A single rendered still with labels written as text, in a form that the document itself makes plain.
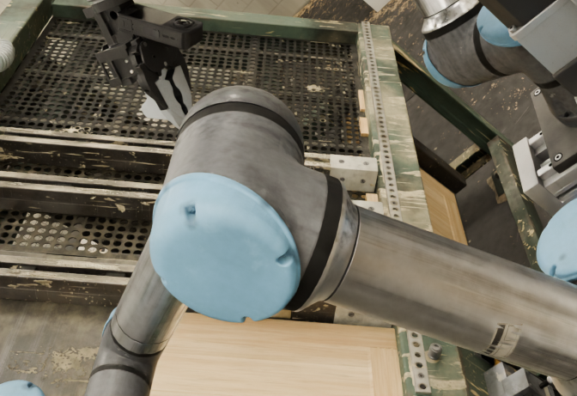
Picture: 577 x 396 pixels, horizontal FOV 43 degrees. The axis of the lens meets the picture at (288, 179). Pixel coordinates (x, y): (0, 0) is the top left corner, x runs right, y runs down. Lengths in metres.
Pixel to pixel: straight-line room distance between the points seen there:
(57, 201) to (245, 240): 1.33
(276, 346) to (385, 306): 0.93
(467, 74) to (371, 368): 0.61
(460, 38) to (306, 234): 0.78
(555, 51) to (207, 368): 0.89
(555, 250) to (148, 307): 0.44
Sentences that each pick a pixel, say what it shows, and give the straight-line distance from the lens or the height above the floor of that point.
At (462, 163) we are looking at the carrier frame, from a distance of 3.08.
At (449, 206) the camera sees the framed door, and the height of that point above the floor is 0.31.
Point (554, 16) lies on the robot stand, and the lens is 0.91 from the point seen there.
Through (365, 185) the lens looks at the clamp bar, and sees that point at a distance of 1.95.
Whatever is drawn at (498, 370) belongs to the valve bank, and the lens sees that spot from 1.56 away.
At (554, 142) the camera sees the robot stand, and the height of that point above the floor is 1.04.
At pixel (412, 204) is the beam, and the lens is 1.87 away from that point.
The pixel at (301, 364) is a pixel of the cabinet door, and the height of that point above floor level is 1.05.
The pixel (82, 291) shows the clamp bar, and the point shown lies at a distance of 1.59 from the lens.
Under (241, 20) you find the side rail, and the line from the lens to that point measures 2.69.
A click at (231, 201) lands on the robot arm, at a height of 1.64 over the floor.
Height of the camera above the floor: 1.81
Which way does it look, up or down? 22 degrees down
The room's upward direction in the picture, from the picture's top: 55 degrees counter-clockwise
